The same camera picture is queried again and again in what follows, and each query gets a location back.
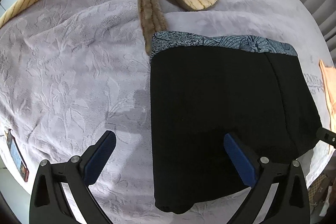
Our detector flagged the black pants with patterned waistband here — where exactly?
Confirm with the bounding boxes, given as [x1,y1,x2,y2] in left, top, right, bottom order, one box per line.
[150,31,321,214]

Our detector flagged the patterned slipper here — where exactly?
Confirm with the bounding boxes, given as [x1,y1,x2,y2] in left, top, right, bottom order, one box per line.
[308,173,335,217]

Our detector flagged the smartphone with red case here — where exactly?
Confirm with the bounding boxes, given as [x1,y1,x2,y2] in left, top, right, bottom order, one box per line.
[6,129,29,182]

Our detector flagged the orange cloth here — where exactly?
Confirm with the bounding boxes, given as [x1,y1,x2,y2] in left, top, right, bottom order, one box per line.
[319,60,336,122]

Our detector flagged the grey embossed plush blanket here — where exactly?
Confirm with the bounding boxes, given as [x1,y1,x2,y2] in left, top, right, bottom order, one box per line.
[1,0,332,223]

